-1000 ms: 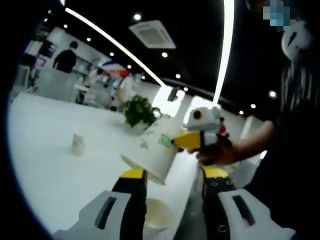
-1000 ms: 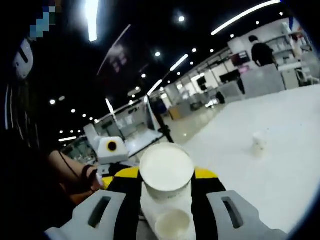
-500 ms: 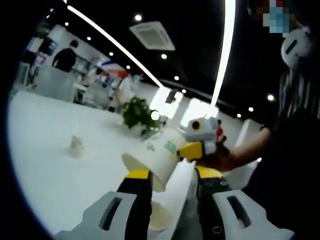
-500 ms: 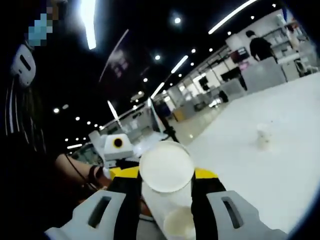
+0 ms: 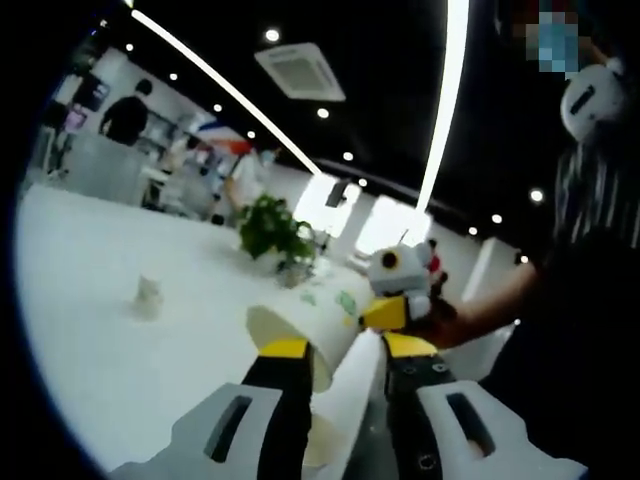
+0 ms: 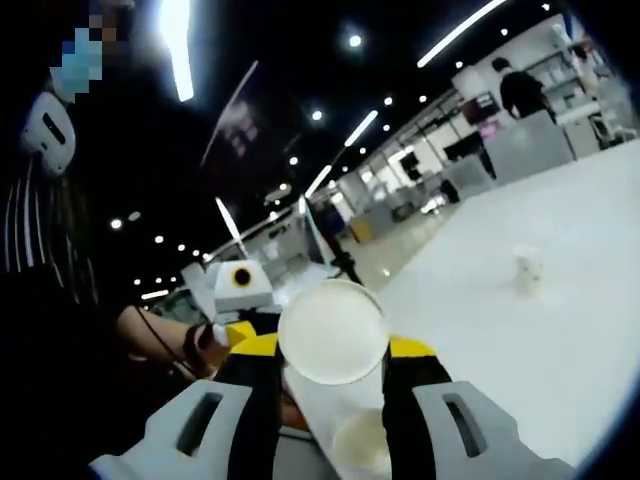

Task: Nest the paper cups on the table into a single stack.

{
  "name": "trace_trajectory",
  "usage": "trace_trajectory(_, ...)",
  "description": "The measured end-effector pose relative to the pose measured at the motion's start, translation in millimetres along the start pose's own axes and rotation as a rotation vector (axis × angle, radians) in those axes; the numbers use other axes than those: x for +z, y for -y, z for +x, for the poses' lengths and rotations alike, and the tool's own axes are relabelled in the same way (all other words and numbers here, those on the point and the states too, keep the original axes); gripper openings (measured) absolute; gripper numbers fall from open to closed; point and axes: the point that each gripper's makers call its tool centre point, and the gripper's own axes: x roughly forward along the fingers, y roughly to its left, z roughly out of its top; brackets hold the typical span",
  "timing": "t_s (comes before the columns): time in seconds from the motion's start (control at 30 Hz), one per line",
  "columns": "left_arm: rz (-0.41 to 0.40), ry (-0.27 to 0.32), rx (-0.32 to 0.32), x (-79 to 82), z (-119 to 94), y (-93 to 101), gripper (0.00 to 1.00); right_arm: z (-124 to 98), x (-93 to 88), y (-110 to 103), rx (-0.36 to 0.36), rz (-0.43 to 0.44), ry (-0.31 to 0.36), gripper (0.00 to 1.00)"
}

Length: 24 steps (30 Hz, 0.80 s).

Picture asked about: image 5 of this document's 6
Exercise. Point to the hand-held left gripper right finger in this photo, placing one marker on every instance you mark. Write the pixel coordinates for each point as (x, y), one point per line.
(410, 400)

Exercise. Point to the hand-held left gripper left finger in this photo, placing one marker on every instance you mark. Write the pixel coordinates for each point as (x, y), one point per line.
(280, 400)

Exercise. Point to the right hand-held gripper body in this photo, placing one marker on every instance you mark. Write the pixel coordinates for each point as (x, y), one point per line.
(410, 275)

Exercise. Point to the white paper cup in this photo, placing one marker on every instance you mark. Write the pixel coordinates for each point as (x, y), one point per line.
(355, 380)
(320, 320)

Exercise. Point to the bright window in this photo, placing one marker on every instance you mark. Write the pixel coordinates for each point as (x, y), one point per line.
(390, 225)
(315, 210)

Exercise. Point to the small clear container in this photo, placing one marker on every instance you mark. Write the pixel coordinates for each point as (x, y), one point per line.
(295, 275)

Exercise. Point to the black hanging screen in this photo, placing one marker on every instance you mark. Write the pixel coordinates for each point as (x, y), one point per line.
(337, 194)

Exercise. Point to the potted green plant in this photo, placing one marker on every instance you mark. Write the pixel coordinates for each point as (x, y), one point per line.
(270, 230)

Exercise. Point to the person's dark clothed body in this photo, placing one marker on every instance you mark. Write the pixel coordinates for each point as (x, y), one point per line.
(575, 350)

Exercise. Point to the long curved ceiling light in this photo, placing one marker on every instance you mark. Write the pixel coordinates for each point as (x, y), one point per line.
(450, 75)
(200, 57)

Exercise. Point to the ceiling air conditioner vent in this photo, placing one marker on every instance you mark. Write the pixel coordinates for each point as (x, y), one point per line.
(300, 72)

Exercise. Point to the white chest device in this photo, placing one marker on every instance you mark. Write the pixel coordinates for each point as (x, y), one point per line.
(595, 100)

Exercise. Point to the round ceiling downlights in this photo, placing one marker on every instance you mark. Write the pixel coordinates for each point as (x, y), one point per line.
(272, 35)

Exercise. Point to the grey office chair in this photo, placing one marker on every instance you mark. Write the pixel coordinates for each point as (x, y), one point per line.
(105, 170)

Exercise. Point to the red blue wall banner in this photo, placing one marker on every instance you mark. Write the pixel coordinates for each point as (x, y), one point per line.
(225, 137)

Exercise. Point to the wall screen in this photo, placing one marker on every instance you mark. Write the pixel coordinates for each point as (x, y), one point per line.
(95, 95)

